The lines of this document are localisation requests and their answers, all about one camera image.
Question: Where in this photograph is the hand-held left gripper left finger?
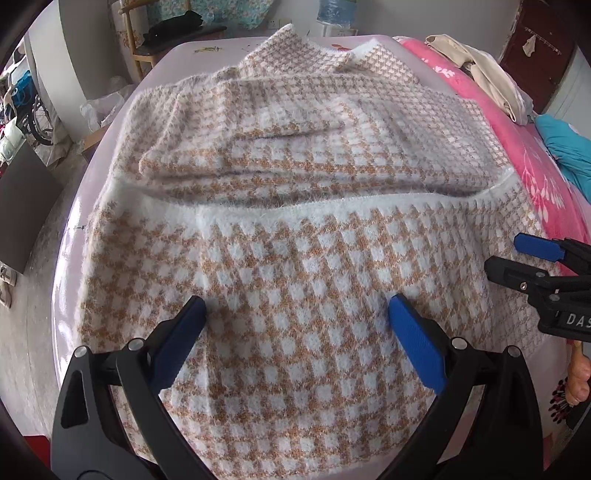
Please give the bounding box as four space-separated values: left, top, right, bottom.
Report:
51 295 208 480

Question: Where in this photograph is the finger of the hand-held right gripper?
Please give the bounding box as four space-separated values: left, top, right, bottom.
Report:
514 233 591 277
484 255 561 298

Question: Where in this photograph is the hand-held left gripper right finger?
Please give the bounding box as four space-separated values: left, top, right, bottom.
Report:
381 294 544 480

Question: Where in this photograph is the beige white houndstooth coat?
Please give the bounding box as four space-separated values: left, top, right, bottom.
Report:
76 24 561 480

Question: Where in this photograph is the person's right hand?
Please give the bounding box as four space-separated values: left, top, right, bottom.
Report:
567 342 591 409

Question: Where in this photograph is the pink floral blanket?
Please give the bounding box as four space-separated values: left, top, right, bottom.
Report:
399 36 591 480

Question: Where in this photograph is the teal pillow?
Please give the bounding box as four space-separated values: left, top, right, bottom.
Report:
536 114 591 201

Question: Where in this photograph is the red box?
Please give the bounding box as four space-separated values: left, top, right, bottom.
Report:
23 434 51 467

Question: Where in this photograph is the beige garment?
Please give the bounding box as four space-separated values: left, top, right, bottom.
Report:
425 33 536 124

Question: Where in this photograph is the dark red door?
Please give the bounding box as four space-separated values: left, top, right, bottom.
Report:
499 0 578 114

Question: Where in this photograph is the dark cabinet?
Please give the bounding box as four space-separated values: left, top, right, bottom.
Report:
0 145 63 274

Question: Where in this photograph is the small wooden stool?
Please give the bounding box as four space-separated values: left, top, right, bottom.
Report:
79 126 112 155

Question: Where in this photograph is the translucent plastic bag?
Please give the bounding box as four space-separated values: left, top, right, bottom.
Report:
79 76 134 134

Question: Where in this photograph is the wheelchair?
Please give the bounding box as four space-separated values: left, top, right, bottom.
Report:
14 71 56 148

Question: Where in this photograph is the pile of bags and cloths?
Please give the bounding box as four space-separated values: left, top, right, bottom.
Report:
0 46 33 162

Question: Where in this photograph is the blue water bottle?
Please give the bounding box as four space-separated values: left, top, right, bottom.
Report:
318 0 358 21

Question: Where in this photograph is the wooden chair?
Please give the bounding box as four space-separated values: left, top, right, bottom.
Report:
117 0 227 79

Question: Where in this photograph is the black bag on chair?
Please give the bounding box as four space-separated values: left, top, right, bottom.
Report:
143 10 204 42

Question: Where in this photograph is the floral patterned board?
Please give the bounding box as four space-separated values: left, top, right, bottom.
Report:
108 0 139 47

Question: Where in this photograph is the teal floral hanging cloth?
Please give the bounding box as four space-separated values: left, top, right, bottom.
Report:
139 0 275 31

